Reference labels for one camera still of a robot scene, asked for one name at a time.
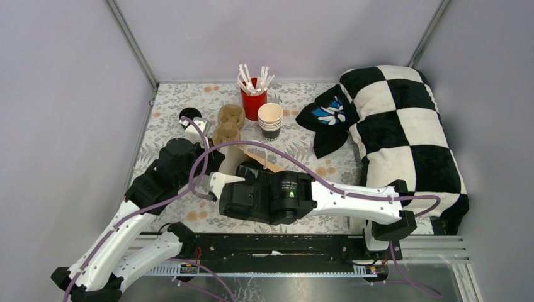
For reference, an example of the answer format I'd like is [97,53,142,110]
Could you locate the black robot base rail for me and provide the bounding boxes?
[178,233,402,274]

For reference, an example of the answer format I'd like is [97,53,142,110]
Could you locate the stack of black lids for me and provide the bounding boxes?
[179,107,202,120]

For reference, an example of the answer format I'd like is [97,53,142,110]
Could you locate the red straw holder cup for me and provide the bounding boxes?
[237,81,268,121]

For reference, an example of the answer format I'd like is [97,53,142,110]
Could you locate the stacked cardboard cup carriers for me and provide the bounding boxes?
[212,104,246,145]

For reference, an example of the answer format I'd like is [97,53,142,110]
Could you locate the black cloth blue print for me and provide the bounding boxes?
[296,84,358,159]

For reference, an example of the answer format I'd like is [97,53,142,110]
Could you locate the floral patterned table mat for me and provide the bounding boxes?
[134,83,365,234]

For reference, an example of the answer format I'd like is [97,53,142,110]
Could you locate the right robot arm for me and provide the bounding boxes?
[209,167,417,259]

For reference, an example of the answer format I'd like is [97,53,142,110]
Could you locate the black white checkered pillow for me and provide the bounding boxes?
[339,65,469,235]

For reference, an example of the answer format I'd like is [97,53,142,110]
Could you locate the aluminium frame post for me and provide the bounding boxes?
[407,0,454,69]
[103,0,159,91]

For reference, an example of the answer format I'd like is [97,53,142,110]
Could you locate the brown paper takeout bag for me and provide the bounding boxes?
[217,144,285,175]

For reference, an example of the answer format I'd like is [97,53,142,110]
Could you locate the right aluminium frame post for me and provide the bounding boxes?
[407,0,454,69]

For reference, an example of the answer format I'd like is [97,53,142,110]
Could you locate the left aluminium frame post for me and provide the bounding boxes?
[103,0,159,91]

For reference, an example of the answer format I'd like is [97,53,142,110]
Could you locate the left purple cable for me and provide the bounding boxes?
[62,116,239,302]

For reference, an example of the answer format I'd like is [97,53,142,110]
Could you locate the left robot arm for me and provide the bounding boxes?
[51,116,214,301]

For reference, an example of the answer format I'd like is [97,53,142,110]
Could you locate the stack of paper cups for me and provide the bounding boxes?
[258,103,283,140]

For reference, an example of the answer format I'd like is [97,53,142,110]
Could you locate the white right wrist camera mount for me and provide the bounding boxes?
[209,172,246,199]

